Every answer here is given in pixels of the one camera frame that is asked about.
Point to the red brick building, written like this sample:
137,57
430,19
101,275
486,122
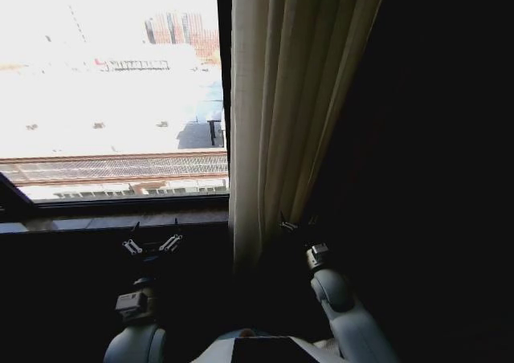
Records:
180,29

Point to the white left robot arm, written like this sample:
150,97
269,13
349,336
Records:
134,339

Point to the stone window sill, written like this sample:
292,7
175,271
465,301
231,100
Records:
120,222

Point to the dark window frame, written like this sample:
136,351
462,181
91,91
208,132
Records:
223,78

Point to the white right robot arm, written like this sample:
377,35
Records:
345,311

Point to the white robot front shell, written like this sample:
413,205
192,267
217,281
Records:
265,347

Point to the cream fabric curtain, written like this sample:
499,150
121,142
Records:
277,118

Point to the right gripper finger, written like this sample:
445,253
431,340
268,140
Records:
312,220
287,225

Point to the rusty metal grating walkway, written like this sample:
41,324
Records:
120,166

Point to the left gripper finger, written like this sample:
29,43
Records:
131,247
171,243

